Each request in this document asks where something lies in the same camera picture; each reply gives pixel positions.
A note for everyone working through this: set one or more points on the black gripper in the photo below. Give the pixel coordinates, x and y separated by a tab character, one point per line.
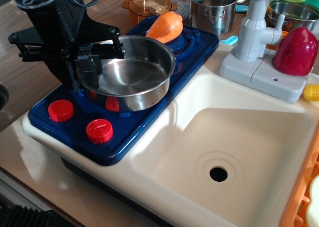
63	25

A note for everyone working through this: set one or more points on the steel pan with wire handle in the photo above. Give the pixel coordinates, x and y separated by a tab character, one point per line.
135	82

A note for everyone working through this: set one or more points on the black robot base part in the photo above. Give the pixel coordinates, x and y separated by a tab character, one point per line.
19	216

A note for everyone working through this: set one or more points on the red left stove knob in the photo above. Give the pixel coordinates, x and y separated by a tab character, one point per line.
61	110

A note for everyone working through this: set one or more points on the red stove knob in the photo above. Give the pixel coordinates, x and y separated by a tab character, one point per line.
61	110
99	131

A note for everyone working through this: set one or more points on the blue toy stove top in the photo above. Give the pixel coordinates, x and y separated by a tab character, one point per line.
192	48

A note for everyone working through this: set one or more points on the red right stove knob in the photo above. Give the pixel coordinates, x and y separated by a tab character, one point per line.
99	131

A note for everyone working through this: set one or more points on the cream toy sink unit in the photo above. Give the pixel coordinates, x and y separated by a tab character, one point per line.
219	155

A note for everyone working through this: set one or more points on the orange transparent plastic pot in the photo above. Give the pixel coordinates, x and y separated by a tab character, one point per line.
141	9

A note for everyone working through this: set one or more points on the orange toy carrot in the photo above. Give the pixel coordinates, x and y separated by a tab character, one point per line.
166	28

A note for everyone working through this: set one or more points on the tall steel pot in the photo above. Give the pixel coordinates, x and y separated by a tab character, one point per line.
214	16

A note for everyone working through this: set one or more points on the light blue plastic piece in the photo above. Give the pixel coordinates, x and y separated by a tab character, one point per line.
230	41

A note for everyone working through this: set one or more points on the grey toy faucet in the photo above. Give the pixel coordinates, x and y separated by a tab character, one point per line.
250	62

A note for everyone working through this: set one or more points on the dark red plastic cup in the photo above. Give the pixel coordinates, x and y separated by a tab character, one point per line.
296	53

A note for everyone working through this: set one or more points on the steel bowl at back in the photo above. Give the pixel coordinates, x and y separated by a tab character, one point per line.
296	15

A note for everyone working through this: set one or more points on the yellow toy corn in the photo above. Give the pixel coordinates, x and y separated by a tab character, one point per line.
311	93

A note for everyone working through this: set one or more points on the orange dish rack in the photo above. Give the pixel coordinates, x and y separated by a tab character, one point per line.
295	213

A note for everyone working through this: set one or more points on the white plate in rack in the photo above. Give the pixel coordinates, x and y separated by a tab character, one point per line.
311	218

